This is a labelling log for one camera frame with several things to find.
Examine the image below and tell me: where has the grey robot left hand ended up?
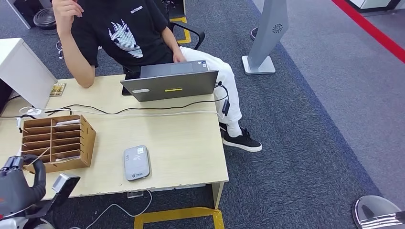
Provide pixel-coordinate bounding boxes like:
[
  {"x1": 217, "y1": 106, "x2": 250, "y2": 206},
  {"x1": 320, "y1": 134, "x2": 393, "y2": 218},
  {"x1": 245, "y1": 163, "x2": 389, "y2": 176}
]
[{"x1": 0, "y1": 156, "x2": 37, "y2": 219}]

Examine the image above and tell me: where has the person's left hand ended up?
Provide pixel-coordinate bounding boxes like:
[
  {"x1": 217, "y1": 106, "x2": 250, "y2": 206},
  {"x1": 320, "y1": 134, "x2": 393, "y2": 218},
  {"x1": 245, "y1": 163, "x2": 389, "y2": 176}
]
[{"x1": 172, "y1": 49, "x2": 187, "y2": 63}]

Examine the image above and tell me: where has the person's right hand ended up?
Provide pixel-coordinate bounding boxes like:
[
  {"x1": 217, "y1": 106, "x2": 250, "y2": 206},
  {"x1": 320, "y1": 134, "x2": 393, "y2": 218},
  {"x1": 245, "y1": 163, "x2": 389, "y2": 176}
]
[{"x1": 51, "y1": 0, "x2": 85, "y2": 36}]

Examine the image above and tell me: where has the ID card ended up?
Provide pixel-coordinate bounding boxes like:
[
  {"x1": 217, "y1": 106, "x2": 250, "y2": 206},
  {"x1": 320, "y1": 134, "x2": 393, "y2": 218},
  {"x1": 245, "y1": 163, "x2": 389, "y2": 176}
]
[{"x1": 22, "y1": 146, "x2": 52, "y2": 168}]

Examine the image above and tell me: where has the person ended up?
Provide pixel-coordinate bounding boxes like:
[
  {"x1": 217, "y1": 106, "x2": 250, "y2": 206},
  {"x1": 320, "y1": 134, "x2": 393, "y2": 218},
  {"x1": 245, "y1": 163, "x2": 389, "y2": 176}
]
[{"x1": 51, "y1": 0, "x2": 263, "y2": 153}]

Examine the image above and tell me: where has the white key card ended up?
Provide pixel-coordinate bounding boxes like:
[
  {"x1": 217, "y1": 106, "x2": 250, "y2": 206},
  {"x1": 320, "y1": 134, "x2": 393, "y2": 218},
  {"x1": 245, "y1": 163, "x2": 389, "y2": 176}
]
[
  {"x1": 55, "y1": 119, "x2": 82, "y2": 126},
  {"x1": 54, "y1": 156, "x2": 81, "y2": 163}
]

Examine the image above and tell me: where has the yellow patterned card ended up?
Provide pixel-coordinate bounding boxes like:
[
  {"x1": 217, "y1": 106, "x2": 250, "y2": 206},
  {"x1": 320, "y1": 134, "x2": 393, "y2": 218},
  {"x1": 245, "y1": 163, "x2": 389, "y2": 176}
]
[{"x1": 49, "y1": 83, "x2": 67, "y2": 97}]

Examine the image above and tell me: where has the grey card reader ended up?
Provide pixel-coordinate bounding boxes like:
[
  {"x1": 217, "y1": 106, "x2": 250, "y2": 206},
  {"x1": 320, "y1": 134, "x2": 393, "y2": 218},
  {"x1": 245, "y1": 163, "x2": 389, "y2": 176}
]
[{"x1": 123, "y1": 145, "x2": 151, "y2": 182}]

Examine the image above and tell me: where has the black round ribbed disc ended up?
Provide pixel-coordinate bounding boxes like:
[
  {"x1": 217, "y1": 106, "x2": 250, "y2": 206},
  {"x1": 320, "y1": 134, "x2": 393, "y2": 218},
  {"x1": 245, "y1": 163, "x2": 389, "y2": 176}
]
[{"x1": 32, "y1": 7, "x2": 58, "y2": 30}]

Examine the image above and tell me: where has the yellow floor tape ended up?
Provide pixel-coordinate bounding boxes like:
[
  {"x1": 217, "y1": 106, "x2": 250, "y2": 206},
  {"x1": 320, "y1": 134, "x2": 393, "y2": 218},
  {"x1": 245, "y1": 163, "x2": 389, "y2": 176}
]
[
  {"x1": 134, "y1": 207, "x2": 225, "y2": 229},
  {"x1": 169, "y1": 16, "x2": 192, "y2": 44}
]

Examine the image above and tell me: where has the black office chair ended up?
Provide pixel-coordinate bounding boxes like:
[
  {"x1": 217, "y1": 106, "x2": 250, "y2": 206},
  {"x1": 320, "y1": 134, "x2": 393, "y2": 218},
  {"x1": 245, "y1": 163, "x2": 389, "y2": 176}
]
[{"x1": 169, "y1": 21, "x2": 206, "y2": 51}]

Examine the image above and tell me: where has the grey laptop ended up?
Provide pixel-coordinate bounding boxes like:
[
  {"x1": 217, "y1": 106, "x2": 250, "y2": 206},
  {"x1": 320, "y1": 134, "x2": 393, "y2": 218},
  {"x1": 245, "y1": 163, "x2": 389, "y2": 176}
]
[{"x1": 119, "y1": 60, "x2": 220, "y2": 103}]

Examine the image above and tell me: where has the black phone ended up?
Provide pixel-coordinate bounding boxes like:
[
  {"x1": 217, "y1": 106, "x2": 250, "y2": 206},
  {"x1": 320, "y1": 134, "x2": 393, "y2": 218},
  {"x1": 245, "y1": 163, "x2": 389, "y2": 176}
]
[{"x1": 121, "y1": 71, "x2": 141, "y2": 96}]

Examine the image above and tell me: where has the white raised counter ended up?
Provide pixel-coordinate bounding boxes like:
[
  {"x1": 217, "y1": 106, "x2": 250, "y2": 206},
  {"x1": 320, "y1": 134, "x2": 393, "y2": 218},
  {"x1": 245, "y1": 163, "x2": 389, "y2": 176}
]
[{"x1": 0, "y1": 38, "x2": 58, "y2": 110}]

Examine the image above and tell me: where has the light wood desk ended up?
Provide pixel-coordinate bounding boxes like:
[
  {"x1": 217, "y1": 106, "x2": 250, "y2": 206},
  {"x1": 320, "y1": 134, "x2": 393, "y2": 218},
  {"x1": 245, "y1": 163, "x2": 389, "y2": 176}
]
[{"x1": 0, "y1": 74, "x2": 230, "y2": 210}]

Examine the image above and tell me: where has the brown wooden slot organizer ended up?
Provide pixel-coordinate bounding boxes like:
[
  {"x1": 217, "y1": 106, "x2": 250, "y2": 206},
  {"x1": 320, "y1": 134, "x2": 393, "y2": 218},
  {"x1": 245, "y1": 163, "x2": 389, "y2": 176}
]
[{"x1": 21, "y1": 114, "x2": 97, "y2": 174}]

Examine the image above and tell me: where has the grey kiosk stand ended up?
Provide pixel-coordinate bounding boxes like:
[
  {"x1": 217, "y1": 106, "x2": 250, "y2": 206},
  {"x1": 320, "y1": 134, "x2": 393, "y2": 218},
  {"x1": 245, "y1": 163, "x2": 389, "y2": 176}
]
[{"x1": 241, "y1": 0, "x2": 289, "y2": 75}]

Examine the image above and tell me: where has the red floor tape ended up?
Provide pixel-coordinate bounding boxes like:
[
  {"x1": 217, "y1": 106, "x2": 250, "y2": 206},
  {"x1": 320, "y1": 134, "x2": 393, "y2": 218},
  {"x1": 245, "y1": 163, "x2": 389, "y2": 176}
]
[{"x1": 330, "y1": 0, "x2": 405, "y2": 64}]

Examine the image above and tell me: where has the white cabinet black base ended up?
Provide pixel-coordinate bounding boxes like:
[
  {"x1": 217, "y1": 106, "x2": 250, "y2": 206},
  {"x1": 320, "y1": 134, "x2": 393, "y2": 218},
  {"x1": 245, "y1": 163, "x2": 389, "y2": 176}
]
[{"x1": 346, "y1": 0, "x2": 401, "y2": 13}]

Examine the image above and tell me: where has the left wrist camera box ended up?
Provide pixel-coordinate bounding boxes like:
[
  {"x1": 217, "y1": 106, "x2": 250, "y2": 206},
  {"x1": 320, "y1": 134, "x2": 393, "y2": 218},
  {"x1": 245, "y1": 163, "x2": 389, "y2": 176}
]
[{"x1": 47, "y1": 173, "x2": 81, "y2": 209}]

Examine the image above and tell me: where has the white floor cable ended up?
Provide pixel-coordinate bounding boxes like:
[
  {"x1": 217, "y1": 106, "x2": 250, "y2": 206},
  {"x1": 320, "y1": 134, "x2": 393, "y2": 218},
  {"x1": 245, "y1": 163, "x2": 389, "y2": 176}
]
[{"x1": 68, "y1": 189, "x2": 153, "y2": 229}]

